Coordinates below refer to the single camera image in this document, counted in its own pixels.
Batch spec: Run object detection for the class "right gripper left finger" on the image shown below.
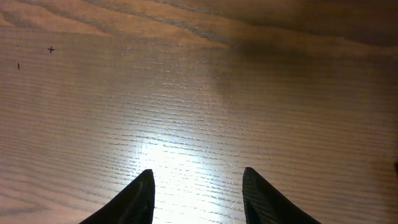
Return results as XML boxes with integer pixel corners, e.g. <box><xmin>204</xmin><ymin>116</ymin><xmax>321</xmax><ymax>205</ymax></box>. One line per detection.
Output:
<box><xmin>80</xmin><ymin>169</ymin><xmax>155</xmax><ymax>224</ymax></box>

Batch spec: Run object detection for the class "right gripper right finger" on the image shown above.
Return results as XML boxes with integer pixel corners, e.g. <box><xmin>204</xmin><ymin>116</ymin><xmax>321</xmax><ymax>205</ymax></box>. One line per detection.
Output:
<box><xmin>242</xmin><ymin>167</ymin><xmax>320</xmax><ymax>224</ymax></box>

